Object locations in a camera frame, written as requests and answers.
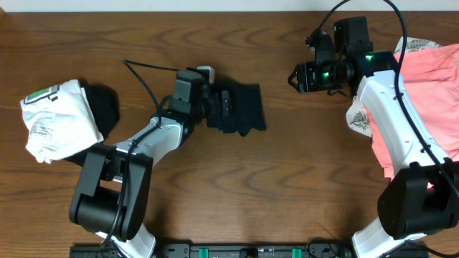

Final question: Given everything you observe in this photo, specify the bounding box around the black t-shirt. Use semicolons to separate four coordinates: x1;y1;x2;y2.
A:
211;80;267;137

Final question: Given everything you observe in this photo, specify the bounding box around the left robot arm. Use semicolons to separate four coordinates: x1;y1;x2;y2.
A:
70;90;233;257

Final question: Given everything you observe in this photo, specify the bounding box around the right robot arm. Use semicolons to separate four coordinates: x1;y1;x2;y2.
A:
288;29;458;257

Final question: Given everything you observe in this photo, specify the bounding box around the white printed garment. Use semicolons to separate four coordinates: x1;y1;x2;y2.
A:
346;37;440;138

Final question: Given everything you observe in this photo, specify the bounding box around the pink t-shirt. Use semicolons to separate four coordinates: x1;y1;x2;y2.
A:
365;43;459;180

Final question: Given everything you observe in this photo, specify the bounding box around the black folded garment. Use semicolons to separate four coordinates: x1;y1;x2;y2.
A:
65;84;120;166

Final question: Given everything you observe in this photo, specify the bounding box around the white folded t-shirt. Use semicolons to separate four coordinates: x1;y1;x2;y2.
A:
20;80;104;163

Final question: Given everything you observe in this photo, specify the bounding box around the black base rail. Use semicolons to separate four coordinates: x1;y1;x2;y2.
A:
69;242;429;258

